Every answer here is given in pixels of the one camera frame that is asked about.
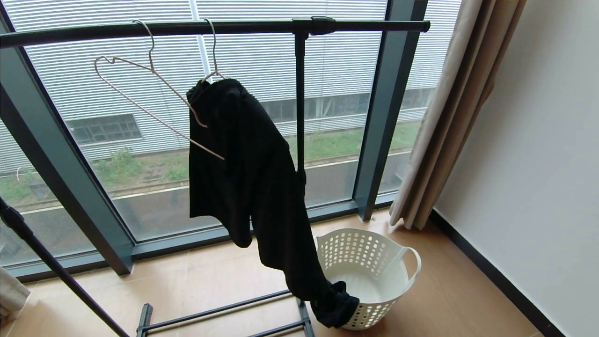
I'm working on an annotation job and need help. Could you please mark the black trousers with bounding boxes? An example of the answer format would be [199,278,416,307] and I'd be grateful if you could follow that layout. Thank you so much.
[186,78,340,302]

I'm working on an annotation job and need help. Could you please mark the pink clothes hanger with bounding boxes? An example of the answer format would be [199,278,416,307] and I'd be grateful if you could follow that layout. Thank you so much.
[94,20,226,161]
[202,19,226,84]

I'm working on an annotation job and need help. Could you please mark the white laundry basket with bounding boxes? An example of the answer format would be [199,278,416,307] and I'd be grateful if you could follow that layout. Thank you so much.
[315,228,422,331]

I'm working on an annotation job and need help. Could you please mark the black clothes rack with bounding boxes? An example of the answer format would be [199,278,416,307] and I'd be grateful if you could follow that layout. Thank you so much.
[0,16,431,337]

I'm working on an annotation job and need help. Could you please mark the window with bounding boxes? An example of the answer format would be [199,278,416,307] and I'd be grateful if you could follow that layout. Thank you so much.
[0,0,464,284]

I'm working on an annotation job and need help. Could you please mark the beige curtain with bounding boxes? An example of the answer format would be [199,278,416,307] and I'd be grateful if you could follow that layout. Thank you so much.
[389,0,528,231]
[0,266,31,328]

